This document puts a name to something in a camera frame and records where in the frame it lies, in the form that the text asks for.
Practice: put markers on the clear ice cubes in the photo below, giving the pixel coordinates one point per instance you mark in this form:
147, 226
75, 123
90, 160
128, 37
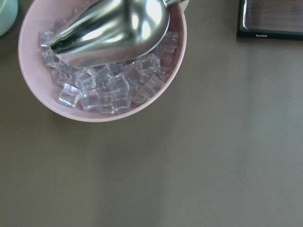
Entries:
112, 88

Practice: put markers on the steel scoop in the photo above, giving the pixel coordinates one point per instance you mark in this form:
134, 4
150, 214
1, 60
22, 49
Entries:
109, 31

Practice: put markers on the pink bowl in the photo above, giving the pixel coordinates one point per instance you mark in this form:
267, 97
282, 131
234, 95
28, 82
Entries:
42, 15

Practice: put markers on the black framed wooden board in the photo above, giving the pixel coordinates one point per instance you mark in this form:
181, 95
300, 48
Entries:
270, 19

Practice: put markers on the green bowl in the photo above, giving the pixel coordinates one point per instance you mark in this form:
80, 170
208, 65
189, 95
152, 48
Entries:
8, 14

